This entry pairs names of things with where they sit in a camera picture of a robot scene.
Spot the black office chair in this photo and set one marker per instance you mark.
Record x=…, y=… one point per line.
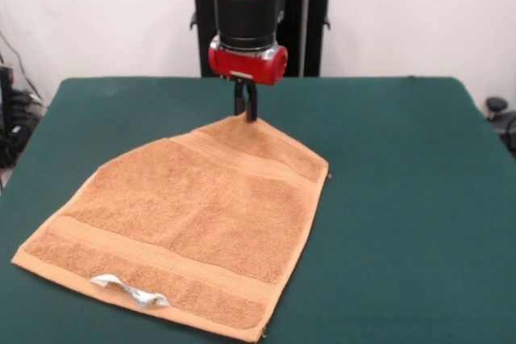
x=502, y=118

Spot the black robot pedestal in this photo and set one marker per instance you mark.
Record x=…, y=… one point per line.
x=306, y=30

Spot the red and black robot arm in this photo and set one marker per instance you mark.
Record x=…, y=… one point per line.
x=248, y=1

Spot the orange terry towel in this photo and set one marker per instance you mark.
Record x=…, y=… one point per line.
x=193, y=219

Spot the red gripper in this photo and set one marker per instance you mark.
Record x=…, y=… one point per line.
x=246, y=64

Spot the dark green table cloth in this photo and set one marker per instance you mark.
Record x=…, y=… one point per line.
x=403, y=199

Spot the black electronics box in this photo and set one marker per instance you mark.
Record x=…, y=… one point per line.
x=5, y=110

